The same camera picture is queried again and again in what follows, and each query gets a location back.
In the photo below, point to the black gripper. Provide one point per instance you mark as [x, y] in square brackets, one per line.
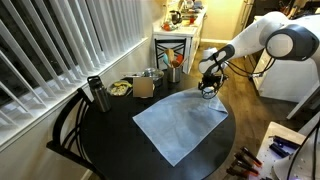
[213, 81]

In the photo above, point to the light blue towel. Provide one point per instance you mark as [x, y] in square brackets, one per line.
[180, 126]

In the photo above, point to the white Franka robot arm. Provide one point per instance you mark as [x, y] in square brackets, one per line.
[253, 36]

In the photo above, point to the steel utensil holder cup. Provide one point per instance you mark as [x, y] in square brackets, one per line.
[173, 75]

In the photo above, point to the red spatula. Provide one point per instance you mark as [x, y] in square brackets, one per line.
[179, 59]

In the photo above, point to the wooden spoon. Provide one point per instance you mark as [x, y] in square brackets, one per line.
[170, 55]

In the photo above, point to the teal spatula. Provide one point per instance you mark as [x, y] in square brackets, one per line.
[165, 59]

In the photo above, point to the steel pot with lid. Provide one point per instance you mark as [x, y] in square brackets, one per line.
[157, 75]

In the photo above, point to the white sideboard counter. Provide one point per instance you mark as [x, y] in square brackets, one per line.
[190, 36]

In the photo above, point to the black metal chair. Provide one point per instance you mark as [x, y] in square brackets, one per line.
[61, 121]
[170, 42]

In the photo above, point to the red cup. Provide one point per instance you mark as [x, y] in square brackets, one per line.
[192, 20]

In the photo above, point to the red bowl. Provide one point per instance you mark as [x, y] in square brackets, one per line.
[168, 26]

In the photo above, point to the white kitchen island cabinet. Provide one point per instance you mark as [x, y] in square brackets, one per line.
[290, 83]

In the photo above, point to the beige fridge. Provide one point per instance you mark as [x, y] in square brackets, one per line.
[243, 16]

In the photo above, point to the black kettle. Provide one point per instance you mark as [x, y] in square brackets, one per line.
[175, 16]

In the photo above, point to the light wooden base board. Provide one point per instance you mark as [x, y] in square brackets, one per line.
[266, 156]

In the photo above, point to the black bar clamp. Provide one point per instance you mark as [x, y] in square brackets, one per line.
[283, 141]
[278, 150]

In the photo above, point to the glass bowl with bananas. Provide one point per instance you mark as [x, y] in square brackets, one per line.
[119, 88]

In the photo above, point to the steel bottle black lid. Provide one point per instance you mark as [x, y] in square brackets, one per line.
[100, 95]

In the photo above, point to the white vertical window blinds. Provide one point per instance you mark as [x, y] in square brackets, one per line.
[66, 43]

